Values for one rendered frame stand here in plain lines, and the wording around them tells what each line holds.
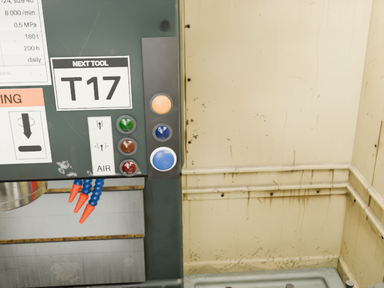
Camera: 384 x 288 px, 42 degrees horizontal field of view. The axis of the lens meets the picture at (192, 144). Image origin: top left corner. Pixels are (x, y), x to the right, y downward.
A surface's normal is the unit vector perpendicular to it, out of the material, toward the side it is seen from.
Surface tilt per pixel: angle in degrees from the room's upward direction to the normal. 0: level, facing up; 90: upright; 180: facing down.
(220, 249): 90
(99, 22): 90
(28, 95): 90
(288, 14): 90
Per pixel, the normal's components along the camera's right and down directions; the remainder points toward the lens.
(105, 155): 0.07, 0.40
